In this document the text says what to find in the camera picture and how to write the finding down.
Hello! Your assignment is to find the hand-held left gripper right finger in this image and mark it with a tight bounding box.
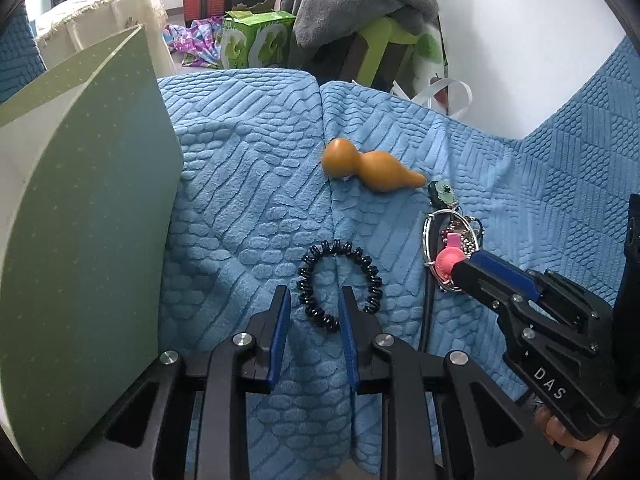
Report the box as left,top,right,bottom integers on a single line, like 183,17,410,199
338,285,577,480

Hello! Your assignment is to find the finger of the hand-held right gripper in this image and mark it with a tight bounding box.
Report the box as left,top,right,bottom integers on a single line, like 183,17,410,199
467,249,547,306
449,259,532,342

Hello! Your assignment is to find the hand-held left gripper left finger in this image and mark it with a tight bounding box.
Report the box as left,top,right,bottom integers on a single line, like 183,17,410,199
54,285,292,480

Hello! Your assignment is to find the black bead bracelet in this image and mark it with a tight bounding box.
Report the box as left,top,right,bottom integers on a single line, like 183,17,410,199
297,240,383,332

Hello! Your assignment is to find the silver keyring with pink charm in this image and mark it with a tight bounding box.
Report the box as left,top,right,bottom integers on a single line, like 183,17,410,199
422,208,486,293

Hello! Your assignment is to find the green jade pendant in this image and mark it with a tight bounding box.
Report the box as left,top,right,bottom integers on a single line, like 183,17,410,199
426,180,460,209

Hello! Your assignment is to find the orange gourd ornament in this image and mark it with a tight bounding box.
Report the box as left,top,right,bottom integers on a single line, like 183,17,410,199
321,138,428,193

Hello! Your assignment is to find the green jewelry box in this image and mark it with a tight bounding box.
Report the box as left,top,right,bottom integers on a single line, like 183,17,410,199
0,25,185,480

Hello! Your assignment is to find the person's right hand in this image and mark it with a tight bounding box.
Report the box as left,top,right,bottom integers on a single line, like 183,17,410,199
531,402,627,480

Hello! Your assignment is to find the blue textured sofa cover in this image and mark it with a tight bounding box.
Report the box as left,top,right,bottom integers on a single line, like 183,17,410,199
0,10,640,480

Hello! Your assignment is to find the white fruit-print shopping bag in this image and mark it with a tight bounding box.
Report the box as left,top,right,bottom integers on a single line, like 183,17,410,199
390,0,473,119

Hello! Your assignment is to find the green plastic stool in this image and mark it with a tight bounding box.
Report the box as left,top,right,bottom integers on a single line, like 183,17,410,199
345,16,427,93

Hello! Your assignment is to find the green printed carton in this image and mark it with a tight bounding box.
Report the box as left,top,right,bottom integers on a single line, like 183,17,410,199
220,3,297,70

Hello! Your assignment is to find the grey fleece garment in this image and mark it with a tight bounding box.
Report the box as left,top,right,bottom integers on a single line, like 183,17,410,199
292,0,441,51

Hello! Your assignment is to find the cream fringed cloth cover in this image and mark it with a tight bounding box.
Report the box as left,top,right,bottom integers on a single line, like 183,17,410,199
36,0,177,78

